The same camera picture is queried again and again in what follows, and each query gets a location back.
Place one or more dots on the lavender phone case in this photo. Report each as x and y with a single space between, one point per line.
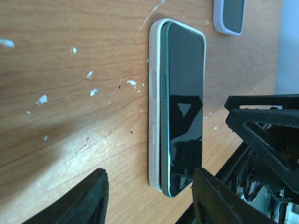
228 16

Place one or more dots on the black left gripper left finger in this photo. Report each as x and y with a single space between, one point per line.
86 203

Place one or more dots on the green-edged black phone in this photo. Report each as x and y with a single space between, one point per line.
182 69

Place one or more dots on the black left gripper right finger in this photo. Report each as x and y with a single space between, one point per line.
214 203

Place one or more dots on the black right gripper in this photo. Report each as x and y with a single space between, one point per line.
263 171

